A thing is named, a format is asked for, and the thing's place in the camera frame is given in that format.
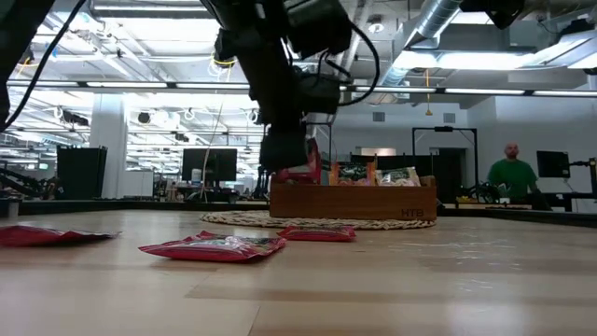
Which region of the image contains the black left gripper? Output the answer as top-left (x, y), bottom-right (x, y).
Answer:
top-left (235, 39), bottom-right (309, 173)

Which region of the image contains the red tea packet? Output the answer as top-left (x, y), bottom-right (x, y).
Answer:
top-left (276, 225), bottom-right (357, 243)
top-left (138, 231), bottom-right (287, 263)
top-left (0, 224), bottom-right (121, 248)
top-left (271, 136), bottom-right (324, 186)

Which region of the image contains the wooden tea box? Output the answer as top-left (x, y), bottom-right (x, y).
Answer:
top-left (269, 173), bottom-right (438, 222)

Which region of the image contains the black computer monitor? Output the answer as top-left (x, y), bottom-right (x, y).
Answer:
top-left (181, 147), bottom-right (238, 183)
top-left (535, 149), bottom-right (571, 179)

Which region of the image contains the round woven placemat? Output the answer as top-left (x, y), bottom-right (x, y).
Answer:
top-left (200, 210), bottom-right (437, 231)

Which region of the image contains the long light bar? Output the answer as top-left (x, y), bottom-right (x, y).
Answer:
top-left (7, 79), bottom-right (597, 98)

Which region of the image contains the person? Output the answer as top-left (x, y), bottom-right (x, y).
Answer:
top-left (486, 141), bottom-right (541, 201)

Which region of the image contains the white column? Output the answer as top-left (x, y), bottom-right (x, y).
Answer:
top-left (89, 92), bottom-right (128, 200)

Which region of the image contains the black background desk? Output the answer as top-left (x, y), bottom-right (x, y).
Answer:
top-left (531, 189), bottom-right (597, 214)

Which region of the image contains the black partition panel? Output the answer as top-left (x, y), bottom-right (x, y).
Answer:
top-left (56, 145), bottom-right (108, 201)

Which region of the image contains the silver ceiling duct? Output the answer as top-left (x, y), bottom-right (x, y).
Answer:
top-left (377, 0), bottom-right (466, 90)

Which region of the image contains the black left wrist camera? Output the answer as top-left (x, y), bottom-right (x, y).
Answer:
top-left (297, 72), bottom-right (341, 116)

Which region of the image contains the yellow hanging cord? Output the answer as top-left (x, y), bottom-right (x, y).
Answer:
top-left (423, 68), bottom-right (434, 117)

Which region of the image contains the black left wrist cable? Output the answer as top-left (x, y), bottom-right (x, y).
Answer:
top-left (321, 22), bottom-right (382, 108)

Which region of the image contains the black metal rig frame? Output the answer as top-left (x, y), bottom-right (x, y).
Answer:
top-left (411, 125), bottom-right (479, 200)

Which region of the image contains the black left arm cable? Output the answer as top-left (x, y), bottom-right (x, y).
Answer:
top-left (0, 0), bottom-right (90, 133)

